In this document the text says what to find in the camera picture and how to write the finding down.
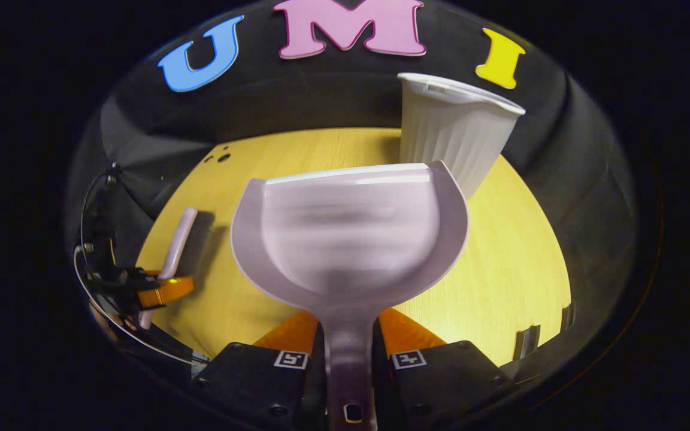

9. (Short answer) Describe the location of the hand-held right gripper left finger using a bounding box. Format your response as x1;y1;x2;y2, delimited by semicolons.
192;309;328;429

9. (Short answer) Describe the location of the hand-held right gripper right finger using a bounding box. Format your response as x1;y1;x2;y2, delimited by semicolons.
372;307;516;429

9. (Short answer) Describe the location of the small lilac broom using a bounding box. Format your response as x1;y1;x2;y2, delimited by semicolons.
138;207;217;331

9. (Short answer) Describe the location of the small lilac dustpan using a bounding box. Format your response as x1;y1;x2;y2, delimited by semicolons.
230;160;470;431

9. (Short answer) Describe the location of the white ribbed garbage bin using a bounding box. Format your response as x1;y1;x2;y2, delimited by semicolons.
397;72;526;200

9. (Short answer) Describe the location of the thin grey cable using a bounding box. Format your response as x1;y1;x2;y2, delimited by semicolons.
72;244;208;366

